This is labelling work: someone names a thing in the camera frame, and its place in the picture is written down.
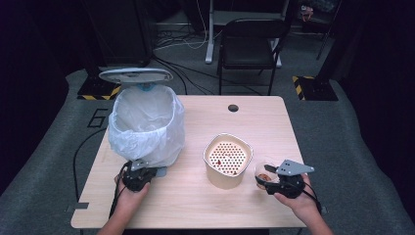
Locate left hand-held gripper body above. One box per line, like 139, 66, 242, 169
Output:
120, 159, 152, 193

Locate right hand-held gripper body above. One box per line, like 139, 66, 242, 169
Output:
265, 159, 315, 200

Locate white plastic trash bag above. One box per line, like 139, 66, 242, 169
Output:
107, 85, 186, 168

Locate beige perforated strainer container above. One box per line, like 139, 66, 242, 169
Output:
203, 132, 254, 190

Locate white and grey pedal trash can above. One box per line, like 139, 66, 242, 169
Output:
98, 67, 186, 179

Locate person's right hand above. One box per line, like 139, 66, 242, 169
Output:
273, 174, 322, 220

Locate person's left hand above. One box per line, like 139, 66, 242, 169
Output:
112, 174, 151, 216

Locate black stand base striped edge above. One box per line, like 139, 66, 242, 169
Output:
292, 75, 340, 102
76, 74, 126, 101

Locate black folding chair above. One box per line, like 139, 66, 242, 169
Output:
216, 18, 287, 96

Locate black cabinet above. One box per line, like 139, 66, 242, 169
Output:
94, 0, 154, 67

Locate small reddish object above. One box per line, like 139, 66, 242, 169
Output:
300, 4, 315, 24

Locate right hand-held gripper cable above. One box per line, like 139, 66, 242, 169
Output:
293, 179, 323, 213

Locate hand-held gripper cable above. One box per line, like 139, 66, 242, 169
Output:
293, 179, 323, 213
109, 161, 131, 219

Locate left hand-held gripper cable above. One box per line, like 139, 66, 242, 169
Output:
109, 161, 131, 219

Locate black cable beside table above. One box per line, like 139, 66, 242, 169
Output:
72, 127, 109, 203

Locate black floor cables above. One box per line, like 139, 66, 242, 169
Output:
150, 54, 263, 96

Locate white desk frame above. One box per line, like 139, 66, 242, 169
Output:
205, 0, 290, 69

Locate white floor cable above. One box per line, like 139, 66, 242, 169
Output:
153, 0, 210, 52

